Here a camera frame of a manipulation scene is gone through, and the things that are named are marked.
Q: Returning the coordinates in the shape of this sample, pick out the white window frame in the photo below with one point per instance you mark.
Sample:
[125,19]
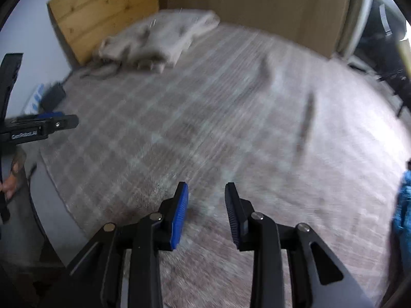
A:
[356,18]

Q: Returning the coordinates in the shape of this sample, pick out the person's left hand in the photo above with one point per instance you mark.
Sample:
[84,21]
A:
[11,184]

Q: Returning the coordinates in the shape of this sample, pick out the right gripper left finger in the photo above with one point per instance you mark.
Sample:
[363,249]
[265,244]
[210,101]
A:
[120,266]

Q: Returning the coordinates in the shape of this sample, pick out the blue puffer jacket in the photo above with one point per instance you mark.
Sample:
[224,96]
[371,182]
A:
[401,217]

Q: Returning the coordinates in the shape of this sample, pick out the white knit cardigan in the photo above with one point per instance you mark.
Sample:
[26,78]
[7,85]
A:
[158,41]

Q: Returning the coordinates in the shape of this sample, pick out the black wall plug charger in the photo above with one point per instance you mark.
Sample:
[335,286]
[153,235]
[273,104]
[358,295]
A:
[52,97]

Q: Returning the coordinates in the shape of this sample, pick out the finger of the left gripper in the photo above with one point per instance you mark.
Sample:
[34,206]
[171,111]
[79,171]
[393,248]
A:
[50,115]
[52,125]

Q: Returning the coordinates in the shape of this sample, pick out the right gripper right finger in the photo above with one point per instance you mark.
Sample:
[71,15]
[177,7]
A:
[318,277]

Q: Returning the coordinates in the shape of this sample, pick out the light wood cabinet panel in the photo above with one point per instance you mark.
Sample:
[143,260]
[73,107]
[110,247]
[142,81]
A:
[315,24]

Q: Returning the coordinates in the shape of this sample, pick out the pine wood board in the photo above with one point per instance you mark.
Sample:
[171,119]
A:
[84,24]

